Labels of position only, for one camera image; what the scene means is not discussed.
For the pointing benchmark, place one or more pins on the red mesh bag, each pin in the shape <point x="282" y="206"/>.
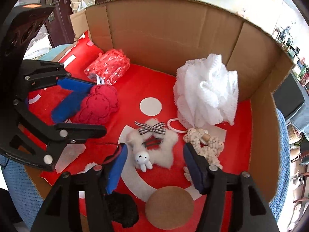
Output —
<point x="108" y="67"/>

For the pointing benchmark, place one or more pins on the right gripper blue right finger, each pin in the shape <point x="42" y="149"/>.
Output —
<point x="210" y="181"/>

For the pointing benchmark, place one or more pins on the blue knitted blanket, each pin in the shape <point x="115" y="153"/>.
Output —
<point x="28" y="201"/>

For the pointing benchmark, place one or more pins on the brown round cork coaster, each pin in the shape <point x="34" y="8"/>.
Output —
<point x="169" y="208"/>

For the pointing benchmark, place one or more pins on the white fluffy star bunny clip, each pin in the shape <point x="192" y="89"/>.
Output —
<point x="152" y="144"/>

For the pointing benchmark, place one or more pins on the black chair back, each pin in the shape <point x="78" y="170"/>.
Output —
<point x="288" y="97"/>

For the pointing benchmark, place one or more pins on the blue cloth roll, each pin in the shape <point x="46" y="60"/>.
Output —
<point x="68" y="107"/>

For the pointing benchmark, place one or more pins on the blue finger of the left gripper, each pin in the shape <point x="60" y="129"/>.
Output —
<point x="37" y="74"/>
<point x="56" y="137"/>

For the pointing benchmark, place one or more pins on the dark brown door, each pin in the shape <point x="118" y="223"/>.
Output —
<point x="58" y="24"/>

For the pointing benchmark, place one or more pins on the red knitted yarn ball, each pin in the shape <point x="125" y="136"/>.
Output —
<point x="98" y="106"/>

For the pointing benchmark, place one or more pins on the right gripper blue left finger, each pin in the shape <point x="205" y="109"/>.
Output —
<point x="103" y="180"/>

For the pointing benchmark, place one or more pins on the white mesh bath pouf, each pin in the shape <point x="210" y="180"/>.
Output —
<point x="206" y="93"/>

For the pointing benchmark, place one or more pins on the cream crochet scrunchie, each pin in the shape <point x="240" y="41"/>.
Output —
<point x="205" y="145"/>

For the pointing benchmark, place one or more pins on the cardboard box red interior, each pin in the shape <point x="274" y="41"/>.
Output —
<point x="159" y="36"/>

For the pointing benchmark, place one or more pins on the black fuzzy pompom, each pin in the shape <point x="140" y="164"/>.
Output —
<point x="122" y="209"/>

